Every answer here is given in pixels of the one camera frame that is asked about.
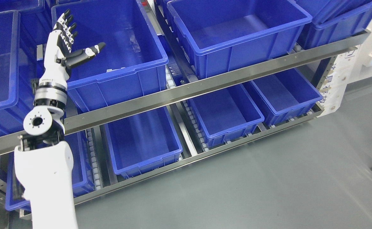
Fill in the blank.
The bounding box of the blue bin lower left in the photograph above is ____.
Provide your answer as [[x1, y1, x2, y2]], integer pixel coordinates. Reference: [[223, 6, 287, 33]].
[[5, 131, 95, 211]]

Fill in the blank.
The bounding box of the blue bin lower middle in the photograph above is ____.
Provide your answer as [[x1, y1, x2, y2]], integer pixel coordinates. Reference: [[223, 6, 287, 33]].
[[102, 107, 183, 179]]

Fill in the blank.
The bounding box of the blue bin upper left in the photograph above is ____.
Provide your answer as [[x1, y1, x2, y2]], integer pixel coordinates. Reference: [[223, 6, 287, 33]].
[[0, 10, 37, 137]]

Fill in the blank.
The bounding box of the blue bin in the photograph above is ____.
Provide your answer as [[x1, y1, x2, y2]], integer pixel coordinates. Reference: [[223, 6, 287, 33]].
[[0, 10, 37, 137], [102, 107, 183, 179], [243, 68, 323, 126], [167, 0, 313, 80], [5, 131, 95, 211], [52, 0, 168, 113], [187, 84, 265, 149]]

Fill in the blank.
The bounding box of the blue bin top right corner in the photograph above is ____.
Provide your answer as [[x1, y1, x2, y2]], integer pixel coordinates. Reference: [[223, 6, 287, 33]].
[[296, 0, 372, 49]]

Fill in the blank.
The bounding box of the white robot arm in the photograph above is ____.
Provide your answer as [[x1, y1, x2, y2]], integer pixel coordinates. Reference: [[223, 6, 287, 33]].
[[14, 80, 78, 229]]

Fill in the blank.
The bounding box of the blue bin upper right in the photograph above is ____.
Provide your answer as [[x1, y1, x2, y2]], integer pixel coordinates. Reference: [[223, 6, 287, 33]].
[[167, 0, 313, 80]]

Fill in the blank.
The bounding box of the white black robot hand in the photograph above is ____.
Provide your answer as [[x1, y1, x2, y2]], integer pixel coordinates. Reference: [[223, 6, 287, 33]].
[[37, 9, 106, 90]]

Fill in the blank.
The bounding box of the blue bin lower centre right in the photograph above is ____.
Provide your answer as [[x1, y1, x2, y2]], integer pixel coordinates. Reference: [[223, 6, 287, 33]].
[[187, 84, 265, 149]]

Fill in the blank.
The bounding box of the steel shelf rack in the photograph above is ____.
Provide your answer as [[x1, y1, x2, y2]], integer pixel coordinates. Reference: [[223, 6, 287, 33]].
[[0, 0, 372, 220]]

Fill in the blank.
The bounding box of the white perforated panel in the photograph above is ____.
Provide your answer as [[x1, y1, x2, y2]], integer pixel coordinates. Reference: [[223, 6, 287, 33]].
[[318, 45, 362, 117]]

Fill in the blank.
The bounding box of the blue bin upper middle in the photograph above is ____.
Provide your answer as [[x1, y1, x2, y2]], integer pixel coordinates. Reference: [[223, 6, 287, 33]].
[[52, 0, 168, 113]]

